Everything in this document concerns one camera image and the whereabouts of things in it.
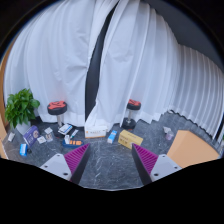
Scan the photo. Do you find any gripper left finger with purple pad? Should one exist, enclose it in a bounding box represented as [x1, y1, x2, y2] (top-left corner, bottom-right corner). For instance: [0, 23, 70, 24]
[41, 144, 90, 184]

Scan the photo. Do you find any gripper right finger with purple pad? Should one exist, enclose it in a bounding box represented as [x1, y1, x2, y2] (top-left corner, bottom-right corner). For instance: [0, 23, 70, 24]
[132, 144, 181, 185]

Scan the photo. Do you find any white charger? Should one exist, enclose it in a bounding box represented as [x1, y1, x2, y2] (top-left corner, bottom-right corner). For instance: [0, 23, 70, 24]
[64, 135, 70, 144]

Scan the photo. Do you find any blue tray with orange item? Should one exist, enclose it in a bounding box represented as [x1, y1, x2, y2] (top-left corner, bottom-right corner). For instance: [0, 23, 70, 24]
[62, 140, 84, 148]

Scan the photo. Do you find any yellow cardboard box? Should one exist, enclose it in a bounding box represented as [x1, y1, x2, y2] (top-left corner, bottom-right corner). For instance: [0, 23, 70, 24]
[118, 130, 143, 149]

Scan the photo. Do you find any small clear container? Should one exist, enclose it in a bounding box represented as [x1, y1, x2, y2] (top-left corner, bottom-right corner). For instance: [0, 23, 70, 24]
[45, 132, 53, 142]

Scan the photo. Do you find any clear plastic cup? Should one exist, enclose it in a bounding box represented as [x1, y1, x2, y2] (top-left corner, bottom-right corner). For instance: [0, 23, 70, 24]
[165, 131, 174, 140]

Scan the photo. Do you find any white blue flat package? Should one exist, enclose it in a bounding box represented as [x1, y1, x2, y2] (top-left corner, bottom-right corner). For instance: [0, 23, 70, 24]
[58, 124, 73, 135]

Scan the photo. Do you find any white orange cardboard box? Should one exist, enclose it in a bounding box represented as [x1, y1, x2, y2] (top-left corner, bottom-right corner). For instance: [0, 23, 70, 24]
[85, 126, 107, 138]

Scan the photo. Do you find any small blue white box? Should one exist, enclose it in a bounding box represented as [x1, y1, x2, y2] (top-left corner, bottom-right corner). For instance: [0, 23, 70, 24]
[107, 130, 117, 144]

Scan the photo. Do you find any purple box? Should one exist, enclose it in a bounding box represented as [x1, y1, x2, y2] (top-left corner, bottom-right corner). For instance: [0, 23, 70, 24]
[23, 125, 40, 146]

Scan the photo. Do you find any small blue box left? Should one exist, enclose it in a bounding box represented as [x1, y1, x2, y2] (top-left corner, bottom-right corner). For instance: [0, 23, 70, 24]
[19, 144, 28, 156]

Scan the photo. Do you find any green potted plant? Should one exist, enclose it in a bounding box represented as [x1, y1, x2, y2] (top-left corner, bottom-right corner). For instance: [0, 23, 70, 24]
[5, 88, 40, 134]

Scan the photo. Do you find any white curtain right panel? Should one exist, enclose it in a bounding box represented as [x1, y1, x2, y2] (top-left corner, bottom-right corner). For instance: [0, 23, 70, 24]
[85, 0, 224, 136]

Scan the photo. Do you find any white curtain panel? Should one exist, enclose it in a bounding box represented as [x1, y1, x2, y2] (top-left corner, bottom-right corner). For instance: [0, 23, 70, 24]
[4, 0, 116, 126]
[85, 0, 224, 136]

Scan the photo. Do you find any white curtain left panel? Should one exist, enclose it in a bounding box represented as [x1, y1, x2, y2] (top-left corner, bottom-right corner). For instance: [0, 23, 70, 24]
[4, 0, 116, 126]

